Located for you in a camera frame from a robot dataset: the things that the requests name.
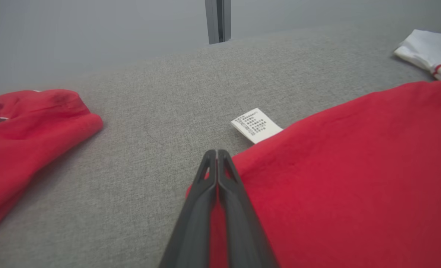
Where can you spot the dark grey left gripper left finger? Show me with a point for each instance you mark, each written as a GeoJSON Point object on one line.
{"type": "Point", "coordinates": [194, 223]}

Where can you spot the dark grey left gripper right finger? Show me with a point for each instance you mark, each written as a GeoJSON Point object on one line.
{"type": "Point", "coordinates": [239, 227]}

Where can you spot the red Bulls basketball jersey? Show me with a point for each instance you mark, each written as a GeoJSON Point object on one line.
{"type": "Point", "coordinates": [354, 178]}

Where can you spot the red shorts with white stripe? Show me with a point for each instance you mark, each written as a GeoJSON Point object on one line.
{"type": "Point", "coordinates": [23, 137]}

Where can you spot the grey fabric sofa cushion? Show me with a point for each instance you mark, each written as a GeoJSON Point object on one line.
{"type": "Point", "coordinates": [153, 111]}

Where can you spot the grey metal upright post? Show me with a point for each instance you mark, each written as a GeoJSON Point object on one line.
{"type": "Point", "coordinates": [217, 20]}

